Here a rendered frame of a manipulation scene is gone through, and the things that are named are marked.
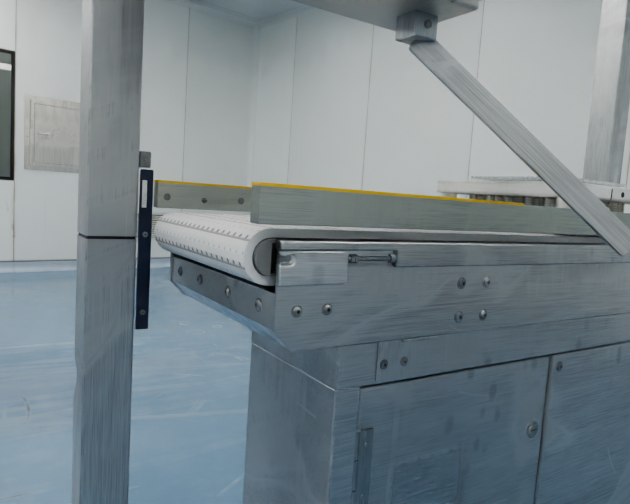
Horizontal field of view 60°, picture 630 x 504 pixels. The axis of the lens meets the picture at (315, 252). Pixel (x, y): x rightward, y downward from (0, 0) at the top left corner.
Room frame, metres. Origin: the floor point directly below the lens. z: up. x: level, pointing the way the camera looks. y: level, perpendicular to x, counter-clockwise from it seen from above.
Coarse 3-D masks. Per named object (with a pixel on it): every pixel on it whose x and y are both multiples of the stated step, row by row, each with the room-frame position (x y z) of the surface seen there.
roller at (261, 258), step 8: (264, 240) 0.46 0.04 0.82; (272, 240) 0.46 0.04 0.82; (256, 248) 0.45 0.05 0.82; (264, 248) 0.45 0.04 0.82; (272, 248) 0.46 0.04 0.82; (256, 256) 0.45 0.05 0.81; (264, 256) 0.45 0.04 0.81; (272, 256) 0.46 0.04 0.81; (256, 264) 0.45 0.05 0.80; (264, 264) 0.45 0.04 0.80; (272, 264) 0.46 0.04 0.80; (264, 272) 0.45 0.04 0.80; (272, 272) 0.46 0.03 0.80
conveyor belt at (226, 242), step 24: (168, 216) 0.65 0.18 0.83; (192, 216) 0.60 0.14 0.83; (216, 216) 0.62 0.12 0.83; (240, 216) 0.66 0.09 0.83; (168, 240) 0.62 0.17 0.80; (192, 240) 0.55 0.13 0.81; (216, 240) 0.50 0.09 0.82; (240, 240) 0.46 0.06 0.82; (456, 240) 0.59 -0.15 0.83; (480, 240) 0.61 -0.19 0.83; (504, 240) 0.63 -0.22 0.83; (528, 240) 0.66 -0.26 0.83; (552, 240) 0.69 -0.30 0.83; (576, 240) 0.71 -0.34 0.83; (600, 240) 0.75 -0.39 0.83; (216, 264) 0.51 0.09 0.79; (240, 264) 0.46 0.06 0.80
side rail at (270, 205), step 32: (256, 192) 0.44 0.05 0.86; (288, 192) 0.45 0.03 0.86; (320, 192) 0.47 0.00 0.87; (288, 224) 0.45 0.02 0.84; (320, 224) 0.47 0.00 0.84; (352, 224) 0.49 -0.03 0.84; (384, 224) 0.51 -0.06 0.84; (416, 224) 0.53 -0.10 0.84; (448, 224) 0.56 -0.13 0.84; (480, 224) 0.58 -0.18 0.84; (512, 224) 0.61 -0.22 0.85; (544, 224) 0.65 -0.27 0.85; (576, 224) 0.68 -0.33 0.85
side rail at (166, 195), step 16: (160, 192) 0.66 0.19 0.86; (176, 192) 0.68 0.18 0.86; (192, 192) 0.69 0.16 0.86; (208, 192) 0.70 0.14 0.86; (224, 192) 0.71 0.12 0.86; (240, 192) 0.72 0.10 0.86; (176, 208) 0.68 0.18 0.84; (192, 208) 0.69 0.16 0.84; (208, 208) 0.70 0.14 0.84; (224, 208) 0.71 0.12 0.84; (240, 208) 0.72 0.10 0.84
